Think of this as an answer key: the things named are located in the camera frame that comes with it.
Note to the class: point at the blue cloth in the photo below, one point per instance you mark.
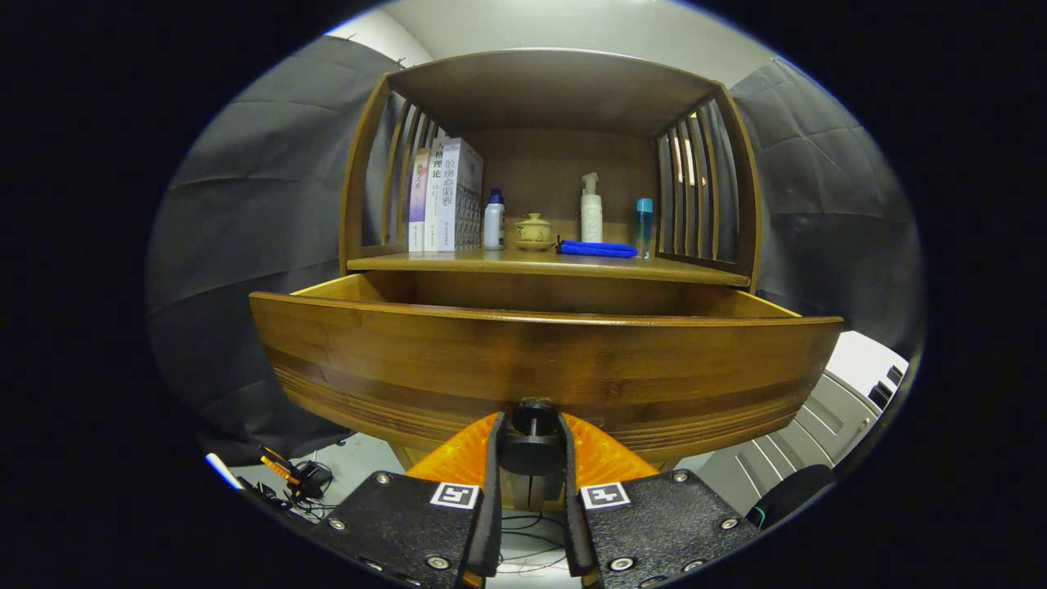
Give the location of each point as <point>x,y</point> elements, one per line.
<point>597,249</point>

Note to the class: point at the black power adapter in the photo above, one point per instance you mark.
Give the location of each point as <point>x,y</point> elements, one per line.
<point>315,474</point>

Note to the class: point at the pink purple book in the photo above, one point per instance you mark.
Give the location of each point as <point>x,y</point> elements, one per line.
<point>418,204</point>

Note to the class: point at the white machine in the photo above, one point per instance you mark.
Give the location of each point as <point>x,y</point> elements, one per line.
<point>818,425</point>

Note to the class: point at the teal transparent bottle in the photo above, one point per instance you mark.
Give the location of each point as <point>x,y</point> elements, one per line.
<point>644,229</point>

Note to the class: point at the wooden drawer with black knob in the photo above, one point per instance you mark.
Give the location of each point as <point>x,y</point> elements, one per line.
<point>532,360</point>

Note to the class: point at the white bottle with blue cap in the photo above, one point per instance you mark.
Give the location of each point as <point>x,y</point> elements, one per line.
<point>494,225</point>

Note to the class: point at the tan lidded teacup with saucer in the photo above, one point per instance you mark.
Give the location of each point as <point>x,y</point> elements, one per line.
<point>533,233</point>

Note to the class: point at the wooden cabinet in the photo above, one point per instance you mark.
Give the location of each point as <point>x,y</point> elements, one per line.
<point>556,90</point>

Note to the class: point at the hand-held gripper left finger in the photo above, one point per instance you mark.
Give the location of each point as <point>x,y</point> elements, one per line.
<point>409,532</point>

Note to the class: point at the black round object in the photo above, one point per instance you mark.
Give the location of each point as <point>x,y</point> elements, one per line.
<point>789,495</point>

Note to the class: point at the white patterned thick book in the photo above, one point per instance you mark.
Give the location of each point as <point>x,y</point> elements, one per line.
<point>458,196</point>

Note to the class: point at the white pump bottle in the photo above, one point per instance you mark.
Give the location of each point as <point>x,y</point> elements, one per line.
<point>591,217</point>

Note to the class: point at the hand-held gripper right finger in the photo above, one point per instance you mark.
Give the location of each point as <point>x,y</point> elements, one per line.
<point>654,532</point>

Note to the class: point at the wooden countertop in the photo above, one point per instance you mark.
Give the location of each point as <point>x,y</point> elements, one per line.
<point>491,262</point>

